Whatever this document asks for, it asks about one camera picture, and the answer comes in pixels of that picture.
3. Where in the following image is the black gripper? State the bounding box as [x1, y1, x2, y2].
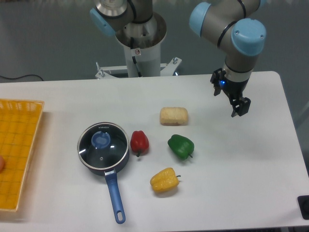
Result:
[210, 68, 251, 117]

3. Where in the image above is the green bell pepper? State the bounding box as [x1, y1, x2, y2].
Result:
[168, 134, 195, 160]

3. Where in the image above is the black table edge device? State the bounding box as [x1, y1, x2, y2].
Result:
[297, 195, 309, 220]

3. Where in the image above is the red bell pepper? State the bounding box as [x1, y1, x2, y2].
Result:
[130, 130, 149, 157]

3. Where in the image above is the glass pot lid blue knob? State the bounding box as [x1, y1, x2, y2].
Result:
[77, 122, 130, 170]

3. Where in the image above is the black floor cable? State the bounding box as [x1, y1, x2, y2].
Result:
[0, 74, 44, 81]

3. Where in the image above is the yellow woven basket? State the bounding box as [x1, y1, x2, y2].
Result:
[0, 99, 44, 212]

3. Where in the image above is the yellow bell pepper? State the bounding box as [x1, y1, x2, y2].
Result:
[150, 167, 180, 193]

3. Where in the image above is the blue saucepan with handle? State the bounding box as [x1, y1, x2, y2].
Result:
[77, 123, 130, 224]

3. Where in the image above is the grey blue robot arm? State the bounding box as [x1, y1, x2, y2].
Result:
[90, 0, 267, 116]

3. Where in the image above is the beige bread loaf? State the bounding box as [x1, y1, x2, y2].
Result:
[159, 107, 188, 126]

